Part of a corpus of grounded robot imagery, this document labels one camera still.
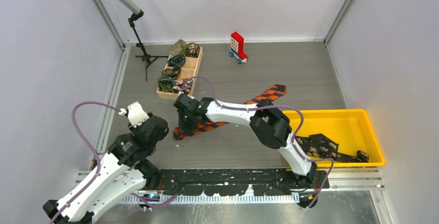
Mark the dark green rolled tie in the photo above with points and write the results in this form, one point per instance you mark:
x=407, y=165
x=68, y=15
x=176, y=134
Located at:
x=172, y=72

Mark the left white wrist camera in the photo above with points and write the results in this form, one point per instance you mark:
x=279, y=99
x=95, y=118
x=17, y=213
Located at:
x=135, y=114

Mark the navy yellow rolled tie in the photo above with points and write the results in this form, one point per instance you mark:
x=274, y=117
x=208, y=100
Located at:
x=165, y=83

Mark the yellow plastic bin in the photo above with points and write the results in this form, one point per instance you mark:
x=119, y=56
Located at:
x=351, y=129

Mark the red toy block car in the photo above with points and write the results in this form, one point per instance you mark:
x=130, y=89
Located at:
x=237, y=48

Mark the orange navy striped tie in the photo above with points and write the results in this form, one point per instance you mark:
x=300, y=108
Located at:
x=273, y=93

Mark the brown floral rolled tie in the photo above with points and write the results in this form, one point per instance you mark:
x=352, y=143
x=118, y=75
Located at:
x=193, y=50

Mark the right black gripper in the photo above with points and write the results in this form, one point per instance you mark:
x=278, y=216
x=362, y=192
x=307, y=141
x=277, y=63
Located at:
x=183, y=125

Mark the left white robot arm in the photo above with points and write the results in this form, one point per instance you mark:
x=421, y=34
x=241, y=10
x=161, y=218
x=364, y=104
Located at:
x=123, y=169

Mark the black microphone stand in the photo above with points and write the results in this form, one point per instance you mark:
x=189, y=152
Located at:
x=147, y=58

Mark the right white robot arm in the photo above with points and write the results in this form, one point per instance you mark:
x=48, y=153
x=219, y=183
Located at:
x=267, y=121

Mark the black pink floral rolled tie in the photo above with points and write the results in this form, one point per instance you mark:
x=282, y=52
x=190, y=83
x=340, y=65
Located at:
x=182, y=86

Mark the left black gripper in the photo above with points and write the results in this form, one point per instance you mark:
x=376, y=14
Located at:
x=135, y=130

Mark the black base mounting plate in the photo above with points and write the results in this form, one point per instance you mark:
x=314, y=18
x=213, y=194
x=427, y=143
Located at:
x=232, y=182

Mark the teal navy rolled tie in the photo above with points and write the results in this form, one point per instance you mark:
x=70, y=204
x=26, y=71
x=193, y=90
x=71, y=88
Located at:
x=177, y=61

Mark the wooden compartment tray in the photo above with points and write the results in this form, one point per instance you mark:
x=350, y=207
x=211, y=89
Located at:
x=188, y=71

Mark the olive green rolled tie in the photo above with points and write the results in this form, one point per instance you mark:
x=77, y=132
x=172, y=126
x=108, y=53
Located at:
x=179, y=48

